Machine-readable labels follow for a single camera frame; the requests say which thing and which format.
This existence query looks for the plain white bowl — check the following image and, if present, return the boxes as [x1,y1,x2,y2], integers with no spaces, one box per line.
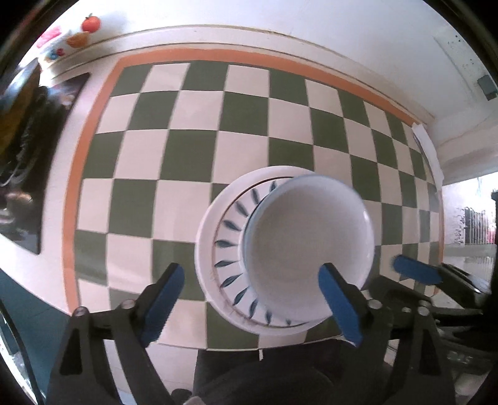
[241,174,376,325]

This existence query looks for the white plate with leaf pattern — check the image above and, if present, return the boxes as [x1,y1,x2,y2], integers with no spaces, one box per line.
[213,177,331,328]

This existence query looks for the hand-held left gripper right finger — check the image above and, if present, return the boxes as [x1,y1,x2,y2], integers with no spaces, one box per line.
[319,263,456,405]

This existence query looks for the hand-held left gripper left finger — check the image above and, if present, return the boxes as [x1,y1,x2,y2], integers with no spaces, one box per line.
[47,263,186,405]

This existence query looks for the dark clothing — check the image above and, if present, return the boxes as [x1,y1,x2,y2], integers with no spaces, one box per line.
[171,338,370,405]

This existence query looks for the wall socket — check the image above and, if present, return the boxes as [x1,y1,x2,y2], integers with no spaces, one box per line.
[477,75,498,101]

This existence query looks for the black gas stove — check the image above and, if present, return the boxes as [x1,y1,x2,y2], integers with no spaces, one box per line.
[0,62,91,256]

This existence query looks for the green white checkered table mat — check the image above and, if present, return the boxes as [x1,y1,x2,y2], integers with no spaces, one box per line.
[62,49,445,348]

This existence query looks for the pink wall sticker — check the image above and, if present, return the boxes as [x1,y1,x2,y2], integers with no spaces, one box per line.
[36,26,63,48]

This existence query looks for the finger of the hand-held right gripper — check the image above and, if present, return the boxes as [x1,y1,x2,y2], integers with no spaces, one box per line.
[393,255,487,294]
[368,274,440,311]

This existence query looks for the red tomato wall sticker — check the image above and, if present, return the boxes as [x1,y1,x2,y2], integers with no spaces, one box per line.
[81,13,102,34]

